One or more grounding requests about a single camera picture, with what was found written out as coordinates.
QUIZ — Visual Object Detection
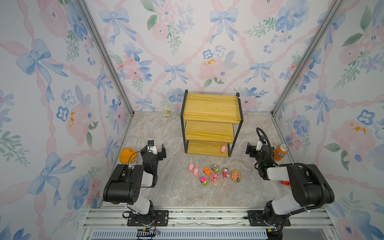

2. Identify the pink green toy car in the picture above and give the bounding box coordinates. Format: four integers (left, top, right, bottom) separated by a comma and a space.
201, 177, 209, 187

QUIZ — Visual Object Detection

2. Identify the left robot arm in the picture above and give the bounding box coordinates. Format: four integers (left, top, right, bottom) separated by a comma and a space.
103, 140, 167, 226

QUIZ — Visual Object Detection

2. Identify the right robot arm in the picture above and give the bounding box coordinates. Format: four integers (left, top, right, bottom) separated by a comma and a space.
245, 143, 335, 226

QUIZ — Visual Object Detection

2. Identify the wooden three-tier shelf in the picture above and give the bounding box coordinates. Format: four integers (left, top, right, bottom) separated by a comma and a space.
180, 90, 244, 157

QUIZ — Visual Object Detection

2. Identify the orange lid plastic jar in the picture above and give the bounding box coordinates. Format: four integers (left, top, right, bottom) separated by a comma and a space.
120, 148, 137, 165

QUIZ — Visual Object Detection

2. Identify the orange soda can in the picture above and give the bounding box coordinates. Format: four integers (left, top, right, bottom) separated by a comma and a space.
274, 144, 289, 161

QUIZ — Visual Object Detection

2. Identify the pink bear sunflower toy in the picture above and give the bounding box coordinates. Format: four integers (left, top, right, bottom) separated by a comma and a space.
232, 171, 241, 183

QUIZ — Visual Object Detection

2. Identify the pink bear cream toy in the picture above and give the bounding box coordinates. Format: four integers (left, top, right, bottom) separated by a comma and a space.
223, 168, 231, 178

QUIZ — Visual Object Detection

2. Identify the small green packet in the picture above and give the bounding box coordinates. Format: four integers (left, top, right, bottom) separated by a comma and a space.
163, 109, 171, 117

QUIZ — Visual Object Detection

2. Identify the green box toy truck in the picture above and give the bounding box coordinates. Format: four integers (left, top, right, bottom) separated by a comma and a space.
211, 164, 219, 174

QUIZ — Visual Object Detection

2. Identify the pink bear donut toy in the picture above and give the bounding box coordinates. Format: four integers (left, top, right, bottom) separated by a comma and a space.
210, 173, 220, 185

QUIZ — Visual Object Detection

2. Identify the orange toy truck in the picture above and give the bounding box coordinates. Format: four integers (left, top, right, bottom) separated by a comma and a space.
203, 168, 211, 176

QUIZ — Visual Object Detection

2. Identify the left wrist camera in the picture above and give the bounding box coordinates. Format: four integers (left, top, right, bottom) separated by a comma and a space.
147, 139, 158, 155

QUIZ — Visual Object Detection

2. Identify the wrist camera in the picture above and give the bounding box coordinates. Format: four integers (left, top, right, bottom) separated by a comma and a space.
147, 139, 158, 155
256, 136, 268, 151

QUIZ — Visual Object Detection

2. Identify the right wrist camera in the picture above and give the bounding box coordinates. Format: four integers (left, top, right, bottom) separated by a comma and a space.
256, 136, 268, 151

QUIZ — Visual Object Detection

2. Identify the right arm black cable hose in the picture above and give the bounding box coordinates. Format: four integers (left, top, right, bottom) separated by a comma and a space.
255, 127, 327, 211

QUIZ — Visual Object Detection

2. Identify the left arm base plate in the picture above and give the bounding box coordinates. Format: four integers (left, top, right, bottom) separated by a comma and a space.
123, 210, 169, 227

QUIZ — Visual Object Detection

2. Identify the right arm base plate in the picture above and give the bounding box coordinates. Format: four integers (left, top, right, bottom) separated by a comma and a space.
244, 210, 285, 228

